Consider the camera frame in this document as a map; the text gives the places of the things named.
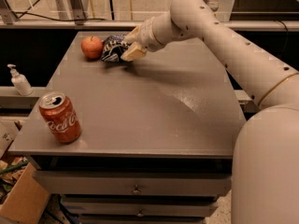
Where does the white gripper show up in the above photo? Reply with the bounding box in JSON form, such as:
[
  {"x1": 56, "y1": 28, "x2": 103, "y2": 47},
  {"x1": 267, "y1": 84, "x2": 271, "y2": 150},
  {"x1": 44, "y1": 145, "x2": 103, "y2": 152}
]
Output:
[{"x1": 121, "y1": 16, "x2": 164, "y2": 62}]

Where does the blue chip bag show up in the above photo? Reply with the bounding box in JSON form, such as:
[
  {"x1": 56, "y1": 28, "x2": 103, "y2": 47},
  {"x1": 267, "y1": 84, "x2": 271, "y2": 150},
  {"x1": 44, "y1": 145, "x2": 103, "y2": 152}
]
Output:
[{"x1": 101, "y1": 35, "x2": 130, "y2": 63}]

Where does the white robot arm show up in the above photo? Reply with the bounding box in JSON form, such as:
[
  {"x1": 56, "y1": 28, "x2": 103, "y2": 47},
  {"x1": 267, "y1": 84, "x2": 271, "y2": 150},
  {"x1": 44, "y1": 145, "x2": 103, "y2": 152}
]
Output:
[{"x1": 122, "y1": 0, "x2": 299, "y2": 224}]

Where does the red apple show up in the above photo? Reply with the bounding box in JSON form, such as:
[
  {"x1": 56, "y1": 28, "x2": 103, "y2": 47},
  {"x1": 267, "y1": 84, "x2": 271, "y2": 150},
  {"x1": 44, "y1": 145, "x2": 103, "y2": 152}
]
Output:
[{"x1": 80, "y1": 35, "x2": 103, "y2": 60}]

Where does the grey drawer cabinet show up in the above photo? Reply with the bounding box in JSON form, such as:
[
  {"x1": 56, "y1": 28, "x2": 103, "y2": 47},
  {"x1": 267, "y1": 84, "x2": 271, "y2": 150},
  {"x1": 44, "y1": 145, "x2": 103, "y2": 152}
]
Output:
[{"x1": 10, "y1": 39, "x2": 245, "y2": 224}]

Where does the red Coca-Cola can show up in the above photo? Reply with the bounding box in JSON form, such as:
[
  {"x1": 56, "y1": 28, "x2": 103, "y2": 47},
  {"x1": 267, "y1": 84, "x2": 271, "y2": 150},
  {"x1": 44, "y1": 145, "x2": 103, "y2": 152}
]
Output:
[{"x1": 39, "y1": 91, "x2": 81, "y2": 144}]

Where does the white pump dispenser bottle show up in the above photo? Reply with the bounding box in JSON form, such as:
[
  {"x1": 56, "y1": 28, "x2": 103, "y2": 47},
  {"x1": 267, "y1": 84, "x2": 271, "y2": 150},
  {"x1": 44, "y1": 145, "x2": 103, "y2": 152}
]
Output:
[{"x1": 7, "y1": 64, "x2": 33, "y2": 96}]

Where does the top grey drawer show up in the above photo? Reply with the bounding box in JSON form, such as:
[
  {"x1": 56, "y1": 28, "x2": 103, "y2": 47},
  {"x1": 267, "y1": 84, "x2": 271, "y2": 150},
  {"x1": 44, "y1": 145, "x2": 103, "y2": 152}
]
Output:
[{"x1": 33, "y1": 171, "x2": 231, "y2": 197}]

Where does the grey drawer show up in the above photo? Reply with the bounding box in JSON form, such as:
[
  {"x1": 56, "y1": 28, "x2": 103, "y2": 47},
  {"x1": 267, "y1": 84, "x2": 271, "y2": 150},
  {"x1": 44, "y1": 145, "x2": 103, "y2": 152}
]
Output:
[
  {"x1": 62, "y1": 196, "x2": 218, "y2": 217},
  {"x1": 33, "y1": 171, "x2": 231, "y2": 197}
]

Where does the middle grey drawer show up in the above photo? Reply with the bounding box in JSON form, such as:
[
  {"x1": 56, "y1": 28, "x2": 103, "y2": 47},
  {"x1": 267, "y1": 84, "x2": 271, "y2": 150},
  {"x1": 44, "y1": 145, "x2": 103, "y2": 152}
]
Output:
[{"x1": 62, "y1": 196, "x2": 218, "y2": 217}]

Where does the cardboard box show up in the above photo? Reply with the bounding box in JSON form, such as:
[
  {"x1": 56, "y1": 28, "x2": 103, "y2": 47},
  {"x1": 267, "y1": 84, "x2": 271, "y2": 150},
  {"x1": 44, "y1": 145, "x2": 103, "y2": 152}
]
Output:
[{"x1": 0, "y1": 163, "x2": 50, "y2": 224}]

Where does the metal railing frame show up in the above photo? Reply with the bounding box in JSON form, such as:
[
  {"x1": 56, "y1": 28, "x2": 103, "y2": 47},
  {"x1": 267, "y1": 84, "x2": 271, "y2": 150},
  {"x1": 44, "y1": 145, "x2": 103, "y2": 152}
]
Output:
[{"x1": 1, "y1": 0, "x2": 299, "y2": 32}]

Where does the black cable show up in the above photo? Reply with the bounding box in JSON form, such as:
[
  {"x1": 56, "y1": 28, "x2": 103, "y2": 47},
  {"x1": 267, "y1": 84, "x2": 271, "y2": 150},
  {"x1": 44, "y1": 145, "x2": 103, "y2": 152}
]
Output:
[{"x1": 12, "y1": 11, "x2": 108, "y2": 22}]

